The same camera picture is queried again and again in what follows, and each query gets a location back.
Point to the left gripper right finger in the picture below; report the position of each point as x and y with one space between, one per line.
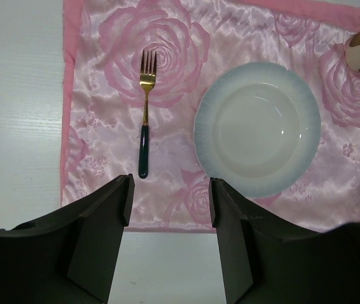
266 259

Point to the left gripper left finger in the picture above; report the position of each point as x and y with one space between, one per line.
69 255

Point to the white round plate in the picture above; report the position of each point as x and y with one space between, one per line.
258 128

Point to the gold fork dark handle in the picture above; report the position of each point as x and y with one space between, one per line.
147 81

